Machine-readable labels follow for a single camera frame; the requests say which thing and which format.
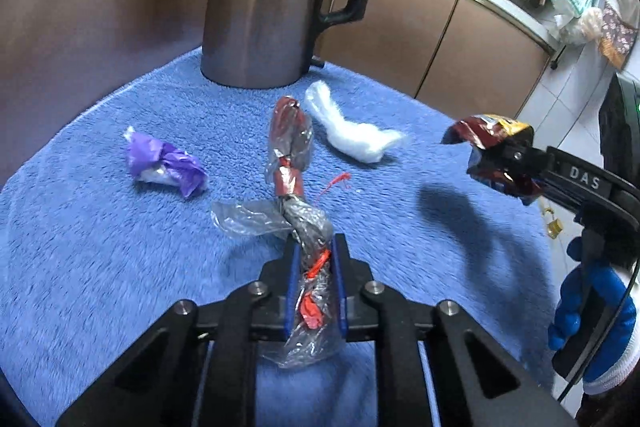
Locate floral hanging apron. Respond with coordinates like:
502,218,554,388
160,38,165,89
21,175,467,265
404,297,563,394
599,0,639,70

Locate brown kitchen base cabinets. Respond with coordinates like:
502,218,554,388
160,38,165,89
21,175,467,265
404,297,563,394
1,0,548,179

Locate right blue gloved hand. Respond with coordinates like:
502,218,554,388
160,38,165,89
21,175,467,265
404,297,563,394
548,237,639,395

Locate blue towel table cover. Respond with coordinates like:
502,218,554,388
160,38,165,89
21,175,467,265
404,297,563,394
1,51,554,426

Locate brown yellow snack wrapper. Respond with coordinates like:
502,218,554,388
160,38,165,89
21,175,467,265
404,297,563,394
440,114,535,206

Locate cooking oil bottle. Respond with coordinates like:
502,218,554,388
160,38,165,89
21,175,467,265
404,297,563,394
542,206,564,239

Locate white plastic bag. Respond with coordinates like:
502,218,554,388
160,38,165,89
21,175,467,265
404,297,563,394
305,80,404,165

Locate purple plastic wrapper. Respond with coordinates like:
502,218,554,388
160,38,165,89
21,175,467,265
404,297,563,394
122,126,208,198

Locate clear red long wrapper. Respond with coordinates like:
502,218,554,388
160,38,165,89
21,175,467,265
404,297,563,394
212,95,345,369

